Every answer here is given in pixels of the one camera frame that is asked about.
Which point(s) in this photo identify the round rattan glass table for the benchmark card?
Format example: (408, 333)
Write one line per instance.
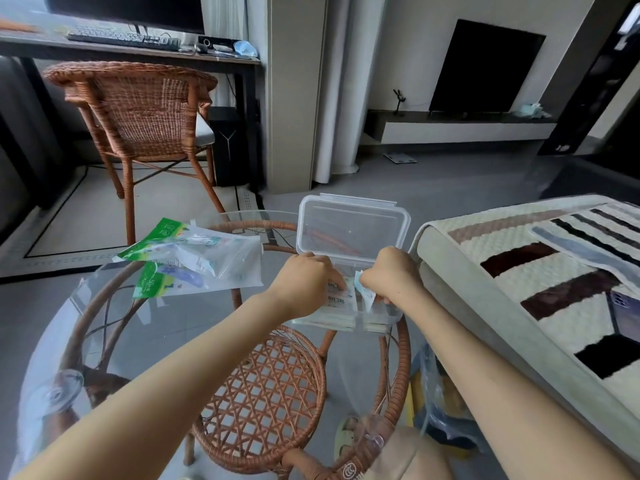
(270, 394)

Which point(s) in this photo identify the person's right hand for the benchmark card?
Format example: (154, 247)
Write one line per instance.
(397, 274)

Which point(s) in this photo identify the dark wooden desk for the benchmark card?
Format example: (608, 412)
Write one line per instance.
(125, 53)

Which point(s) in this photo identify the person's leg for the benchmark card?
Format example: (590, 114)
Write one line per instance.
(410, 457)

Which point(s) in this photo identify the white seat cushion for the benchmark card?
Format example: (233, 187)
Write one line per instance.
(204, 132)

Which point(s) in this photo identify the person's left hand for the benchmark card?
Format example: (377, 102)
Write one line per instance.
(305, 282)

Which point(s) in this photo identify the person's left fingers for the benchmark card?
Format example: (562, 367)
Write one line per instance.
(336, 282)

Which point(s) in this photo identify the black flat television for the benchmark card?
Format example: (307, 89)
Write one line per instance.
(487, 69)

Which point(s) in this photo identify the white bathroom scale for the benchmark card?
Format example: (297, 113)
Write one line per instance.
(400, 157)

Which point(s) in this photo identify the blue face mask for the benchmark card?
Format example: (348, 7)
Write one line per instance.
(246, 48)

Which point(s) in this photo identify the large green white packet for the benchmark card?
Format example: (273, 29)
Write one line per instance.
(160, 239)

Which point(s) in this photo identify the clear plastic bag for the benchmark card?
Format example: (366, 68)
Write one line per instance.
(445, 409)

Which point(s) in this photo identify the person's right fingers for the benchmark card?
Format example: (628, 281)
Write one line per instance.
(372, 287)

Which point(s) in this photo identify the rattan armchair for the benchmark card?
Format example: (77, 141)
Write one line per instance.
(140, 109)

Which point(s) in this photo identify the beige bordered rug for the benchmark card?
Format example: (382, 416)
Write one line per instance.
(75, 219)

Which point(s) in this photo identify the grey blue cloth strip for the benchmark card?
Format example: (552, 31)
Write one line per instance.
(585, 252)

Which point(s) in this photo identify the striped quilted sofa cover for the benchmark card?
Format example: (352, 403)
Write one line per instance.
(545, 274)

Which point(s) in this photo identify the light blue crumpled mask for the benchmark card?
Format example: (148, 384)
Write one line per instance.
(532, 110)

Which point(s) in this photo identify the white curtain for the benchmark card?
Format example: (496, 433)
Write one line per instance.
(345, 84)

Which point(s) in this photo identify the dark smartphone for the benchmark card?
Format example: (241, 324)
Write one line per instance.
(625, 314)

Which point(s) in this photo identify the clear plastic lidded box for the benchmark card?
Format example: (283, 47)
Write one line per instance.
(350, 229)

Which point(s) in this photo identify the pile of white sachets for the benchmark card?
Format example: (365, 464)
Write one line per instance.
(345, 322)

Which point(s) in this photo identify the small black figurine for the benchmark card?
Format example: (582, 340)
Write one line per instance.
(398, 102)

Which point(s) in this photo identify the white television bench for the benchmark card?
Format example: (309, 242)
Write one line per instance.
(465, 129)

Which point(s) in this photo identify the person's left forearm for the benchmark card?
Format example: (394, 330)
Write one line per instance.
(160, 394)

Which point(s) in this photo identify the person's right forearm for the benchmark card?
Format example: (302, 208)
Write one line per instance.
(500, 389)

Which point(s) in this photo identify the grey sofa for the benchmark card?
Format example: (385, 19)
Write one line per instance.
(450, 274)

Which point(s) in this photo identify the clear zip bag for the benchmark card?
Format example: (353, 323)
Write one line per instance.
(235, 264)

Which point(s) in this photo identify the black keyboard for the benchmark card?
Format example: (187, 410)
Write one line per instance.
(125, 39)

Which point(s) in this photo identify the blue white sachet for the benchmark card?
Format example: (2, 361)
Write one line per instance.
(364, 297)

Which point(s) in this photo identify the beige slipper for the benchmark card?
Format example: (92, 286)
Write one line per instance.
(345, 437)

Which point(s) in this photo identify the small green white packet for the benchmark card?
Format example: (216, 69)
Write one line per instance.
(150, 284)

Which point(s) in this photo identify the black computer monitor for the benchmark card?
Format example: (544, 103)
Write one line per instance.
(130, 9)

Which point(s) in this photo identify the black computer tower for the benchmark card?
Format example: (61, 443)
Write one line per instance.
(230, 144)

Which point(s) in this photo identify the black desktop device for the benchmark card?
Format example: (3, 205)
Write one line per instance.
(215, 44)

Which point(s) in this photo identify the clear suction cup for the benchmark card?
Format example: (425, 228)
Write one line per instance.
(57, 392)
(372, 432)

